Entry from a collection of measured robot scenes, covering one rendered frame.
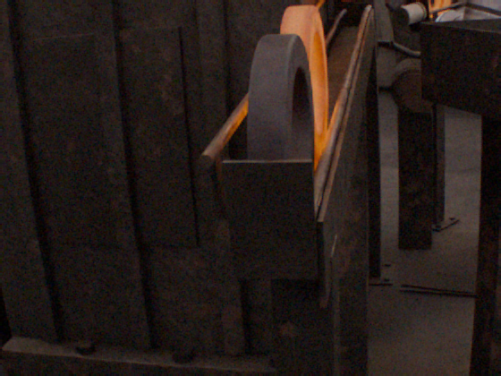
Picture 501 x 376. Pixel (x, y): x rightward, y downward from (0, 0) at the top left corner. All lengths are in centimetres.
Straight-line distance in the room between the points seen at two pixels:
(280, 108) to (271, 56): 5
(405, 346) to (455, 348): 11
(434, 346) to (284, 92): 113
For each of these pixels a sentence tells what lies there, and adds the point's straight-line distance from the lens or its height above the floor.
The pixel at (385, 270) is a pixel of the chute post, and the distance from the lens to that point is 202.
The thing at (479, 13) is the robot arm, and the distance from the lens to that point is 152.
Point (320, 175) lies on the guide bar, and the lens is 69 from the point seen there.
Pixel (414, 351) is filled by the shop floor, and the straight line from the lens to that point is 165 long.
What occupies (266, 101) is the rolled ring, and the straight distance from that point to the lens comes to 61.
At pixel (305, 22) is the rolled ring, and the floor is 76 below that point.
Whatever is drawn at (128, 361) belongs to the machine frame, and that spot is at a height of 7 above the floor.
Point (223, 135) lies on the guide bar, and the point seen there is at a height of 68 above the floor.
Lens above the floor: 83
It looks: 18 degrees down
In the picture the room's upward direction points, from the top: 4 degrees counter-clockwise
